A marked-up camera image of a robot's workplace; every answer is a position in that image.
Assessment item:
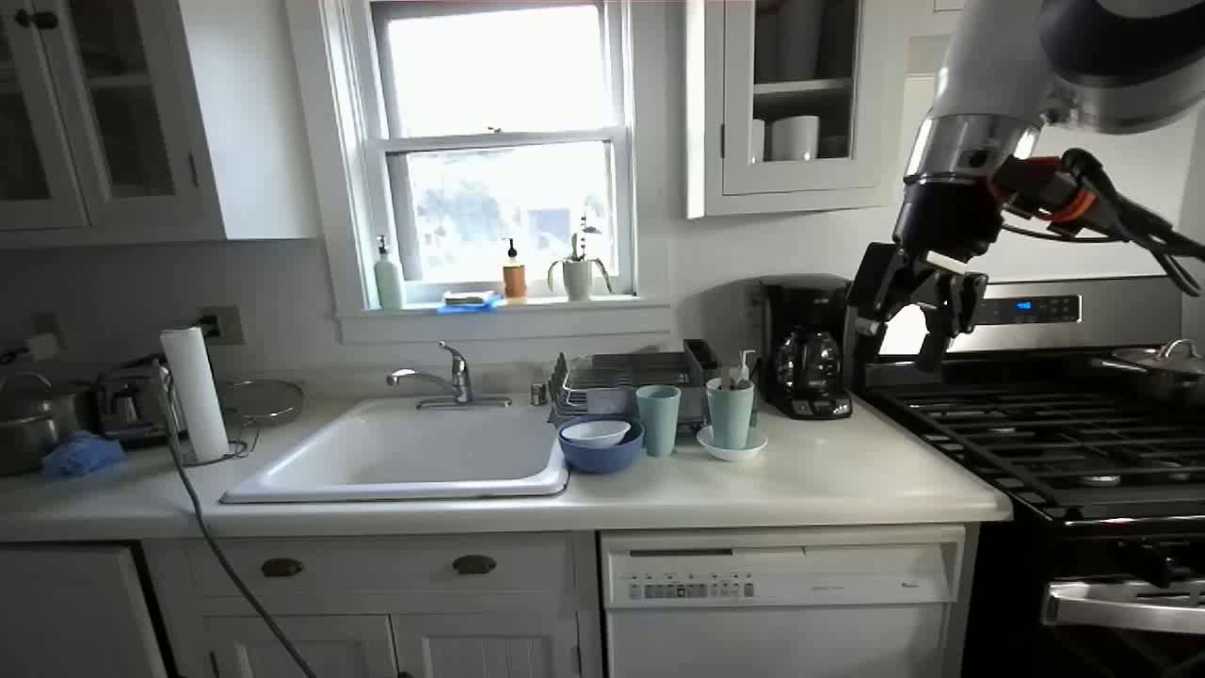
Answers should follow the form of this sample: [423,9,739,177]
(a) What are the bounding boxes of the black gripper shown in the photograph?
[842,170,1009,368]

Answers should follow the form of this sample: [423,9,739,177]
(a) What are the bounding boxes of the teal cup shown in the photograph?
[633,381,686,461]
[704,372,761,453]

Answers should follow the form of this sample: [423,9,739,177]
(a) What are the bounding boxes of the shallow white bowl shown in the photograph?
[694,423,767,464]

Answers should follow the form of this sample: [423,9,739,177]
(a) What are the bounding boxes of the small white bowl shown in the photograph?
[563,417,633,453]

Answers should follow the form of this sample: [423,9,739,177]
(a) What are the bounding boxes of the blue bowl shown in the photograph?
[557,417,647,479]

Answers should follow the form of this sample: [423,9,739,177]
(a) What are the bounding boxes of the black coffee maker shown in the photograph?
[756,280,857,423]

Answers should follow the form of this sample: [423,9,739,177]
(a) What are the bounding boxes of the white mug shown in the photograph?
[763,113,826,165]

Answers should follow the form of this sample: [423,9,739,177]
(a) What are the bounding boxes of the black and steel gas stove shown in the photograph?
[855,276,1205,678]

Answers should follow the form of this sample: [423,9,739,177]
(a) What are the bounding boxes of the steel pan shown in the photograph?
[1088,337,1205,408]

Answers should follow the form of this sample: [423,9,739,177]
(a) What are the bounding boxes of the grey dish rack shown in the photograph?
[545,337,728,427]

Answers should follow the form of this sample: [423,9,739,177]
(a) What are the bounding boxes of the white dishwasher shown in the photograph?
[598,523,978,678]

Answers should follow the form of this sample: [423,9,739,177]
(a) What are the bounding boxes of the white plant vase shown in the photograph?
[545,222,620,304]

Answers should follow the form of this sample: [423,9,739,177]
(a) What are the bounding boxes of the amber soap bottle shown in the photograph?
[501,238,532,304]

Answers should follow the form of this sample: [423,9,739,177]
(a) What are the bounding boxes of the white framed window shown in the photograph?
[283,0,679,348]

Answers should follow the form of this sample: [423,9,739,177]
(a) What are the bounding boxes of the blue sponge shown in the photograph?
[433,290,501,319]

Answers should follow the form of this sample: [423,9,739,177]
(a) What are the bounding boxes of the chrome faucet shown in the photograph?
[383,338,477,412]

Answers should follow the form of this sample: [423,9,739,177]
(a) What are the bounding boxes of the white soap bottle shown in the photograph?
[370,235,406,317]

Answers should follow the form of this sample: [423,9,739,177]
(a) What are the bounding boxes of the white kitchen sink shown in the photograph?
[221,397,573,510]

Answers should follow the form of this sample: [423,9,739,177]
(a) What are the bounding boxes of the white base cabinet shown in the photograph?
[0,533,608,678]

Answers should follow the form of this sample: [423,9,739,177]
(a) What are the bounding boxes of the glass lid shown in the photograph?
[221,378,304,430]

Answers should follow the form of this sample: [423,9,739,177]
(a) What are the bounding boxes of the white paper towel roll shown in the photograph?
[157,323,239,466]

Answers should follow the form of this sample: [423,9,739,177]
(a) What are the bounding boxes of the silver toaster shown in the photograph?
[92,353,180,450]

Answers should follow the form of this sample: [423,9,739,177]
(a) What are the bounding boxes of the blue cloth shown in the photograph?
[37,430,129,481]

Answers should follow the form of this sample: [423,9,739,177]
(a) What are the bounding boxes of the dark metal pot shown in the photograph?
[0,367,68,479]

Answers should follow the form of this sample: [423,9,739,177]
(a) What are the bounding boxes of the black and orange robot cables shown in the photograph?
[994,146,1205,302]

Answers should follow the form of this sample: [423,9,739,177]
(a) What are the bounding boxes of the white wall cabinet single door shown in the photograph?
[683,0,913,227]

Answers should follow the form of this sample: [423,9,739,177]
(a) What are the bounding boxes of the wall power outlet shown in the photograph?
[198,302,249,349]

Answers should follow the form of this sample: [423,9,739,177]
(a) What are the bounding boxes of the black power cable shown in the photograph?
[156,363,319,678]

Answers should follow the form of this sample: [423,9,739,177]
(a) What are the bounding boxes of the white wall cabinet glass doors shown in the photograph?
[0,0,319,250]

